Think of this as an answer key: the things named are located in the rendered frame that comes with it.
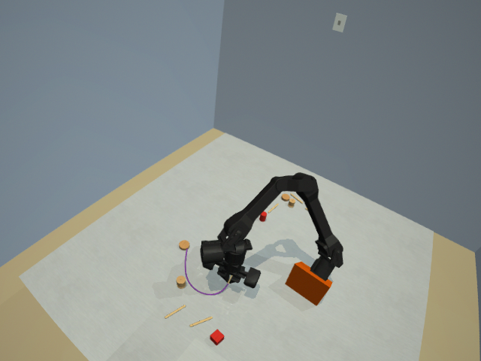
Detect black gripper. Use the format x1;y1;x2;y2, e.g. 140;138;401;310
203;258;261;288

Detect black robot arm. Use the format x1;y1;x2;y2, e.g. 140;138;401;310
200;172;343;281

